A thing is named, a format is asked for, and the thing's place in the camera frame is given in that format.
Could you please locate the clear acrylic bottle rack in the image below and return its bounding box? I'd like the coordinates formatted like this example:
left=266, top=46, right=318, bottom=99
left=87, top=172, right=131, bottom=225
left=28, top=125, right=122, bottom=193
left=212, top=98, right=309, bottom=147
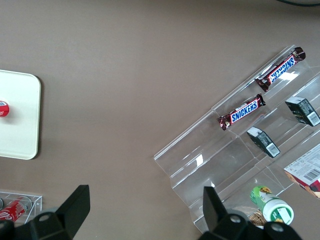
left=0, top=191, right=43, bottom=223

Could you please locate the red cola bottle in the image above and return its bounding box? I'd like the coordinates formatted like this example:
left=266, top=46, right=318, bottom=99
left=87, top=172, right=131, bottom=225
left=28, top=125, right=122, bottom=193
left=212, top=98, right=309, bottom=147
left=0, top=196, right=32, bottom=222

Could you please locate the Snickers chocolate bar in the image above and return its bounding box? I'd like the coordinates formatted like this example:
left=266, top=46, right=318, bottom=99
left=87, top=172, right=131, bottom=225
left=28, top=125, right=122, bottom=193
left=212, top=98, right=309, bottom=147
left=254, top=46, right=307, bottom=93
left=216, top=93, right=266, bottom=132

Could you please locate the clear acrylic step display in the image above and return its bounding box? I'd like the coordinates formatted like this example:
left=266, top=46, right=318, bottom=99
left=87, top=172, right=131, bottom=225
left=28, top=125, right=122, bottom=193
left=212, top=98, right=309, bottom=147
left=153, top=44, right=320, bottom=236

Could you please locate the cream rectangular tray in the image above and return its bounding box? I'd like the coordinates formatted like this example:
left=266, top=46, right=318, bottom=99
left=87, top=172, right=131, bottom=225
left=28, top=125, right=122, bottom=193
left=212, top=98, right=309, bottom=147
left=0, top=69, right=42, bottom=161

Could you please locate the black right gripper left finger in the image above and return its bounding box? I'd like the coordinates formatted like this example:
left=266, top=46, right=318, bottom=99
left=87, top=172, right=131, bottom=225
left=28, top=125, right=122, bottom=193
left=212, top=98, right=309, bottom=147
left=23, top=184, right=91, bottom=240

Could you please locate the green white plastic bottle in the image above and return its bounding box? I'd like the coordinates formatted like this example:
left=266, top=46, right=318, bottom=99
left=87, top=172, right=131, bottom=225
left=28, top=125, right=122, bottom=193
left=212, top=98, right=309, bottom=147
left=249, top=184, right=295, bottom=226

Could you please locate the light tan wicker basket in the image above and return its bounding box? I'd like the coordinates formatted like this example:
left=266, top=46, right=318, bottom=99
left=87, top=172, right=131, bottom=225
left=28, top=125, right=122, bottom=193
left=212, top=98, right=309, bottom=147
left=247, top=209, right=266, bottom=230

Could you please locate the black cable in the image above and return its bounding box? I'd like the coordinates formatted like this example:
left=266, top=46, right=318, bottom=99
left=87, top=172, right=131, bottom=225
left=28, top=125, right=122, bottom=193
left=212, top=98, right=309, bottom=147
left=274, top=0, right=320, bottom=7

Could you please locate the small black carton box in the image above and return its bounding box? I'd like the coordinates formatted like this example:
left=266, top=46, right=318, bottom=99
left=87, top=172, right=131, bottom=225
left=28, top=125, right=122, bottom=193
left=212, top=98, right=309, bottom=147
left=284, top=96, right=320, bottom=128
left=246, top=126, right=281, bottom=159

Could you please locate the white and red cookie box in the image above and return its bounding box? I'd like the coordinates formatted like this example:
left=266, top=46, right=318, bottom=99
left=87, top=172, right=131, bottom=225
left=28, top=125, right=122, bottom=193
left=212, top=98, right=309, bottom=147
left=283, top=147, right=320, bottom=200

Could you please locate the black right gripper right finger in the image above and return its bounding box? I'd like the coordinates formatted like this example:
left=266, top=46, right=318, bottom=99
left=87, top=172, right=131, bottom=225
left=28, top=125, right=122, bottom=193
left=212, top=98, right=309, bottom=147
left=199, top=186, right=263, bottom=240

